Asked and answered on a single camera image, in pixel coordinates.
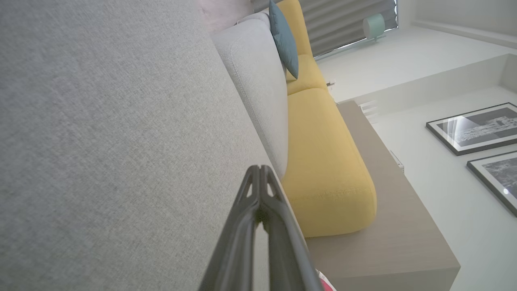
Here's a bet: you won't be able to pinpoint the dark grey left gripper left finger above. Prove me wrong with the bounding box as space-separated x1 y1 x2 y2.
198 165 263 291

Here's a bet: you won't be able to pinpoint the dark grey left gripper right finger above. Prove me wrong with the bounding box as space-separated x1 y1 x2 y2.
258 165 324 291

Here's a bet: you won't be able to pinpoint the red basketball shorts white trim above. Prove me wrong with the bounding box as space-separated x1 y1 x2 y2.
315 270 338 291

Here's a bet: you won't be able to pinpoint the yellow sofa back cushion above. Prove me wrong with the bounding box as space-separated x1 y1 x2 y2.
282 88 377 238
277 0 328 95

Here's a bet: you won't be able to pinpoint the light wooden sideboard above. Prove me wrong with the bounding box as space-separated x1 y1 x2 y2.
305 101 461 291

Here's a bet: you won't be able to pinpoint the grey fabric sofa seat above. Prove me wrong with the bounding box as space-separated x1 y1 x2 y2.
0 0 283 291

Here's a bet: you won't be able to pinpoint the blue throw pillow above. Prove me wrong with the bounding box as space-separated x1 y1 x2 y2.
269 0 299 79

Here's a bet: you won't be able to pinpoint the black framed monochrome picture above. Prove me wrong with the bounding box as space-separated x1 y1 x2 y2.
426 102 517 156
467 151 517 217

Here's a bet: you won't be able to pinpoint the grey window blinds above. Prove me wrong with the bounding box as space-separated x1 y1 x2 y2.
252 0 398 57

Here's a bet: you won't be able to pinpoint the mint green round lamp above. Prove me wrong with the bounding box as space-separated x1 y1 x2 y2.
362 13 386 42

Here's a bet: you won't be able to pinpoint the small white wall plate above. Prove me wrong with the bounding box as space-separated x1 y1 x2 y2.
390 150 405 173

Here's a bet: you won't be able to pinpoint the white slatted wall vent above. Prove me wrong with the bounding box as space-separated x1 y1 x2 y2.
359 101 379 124

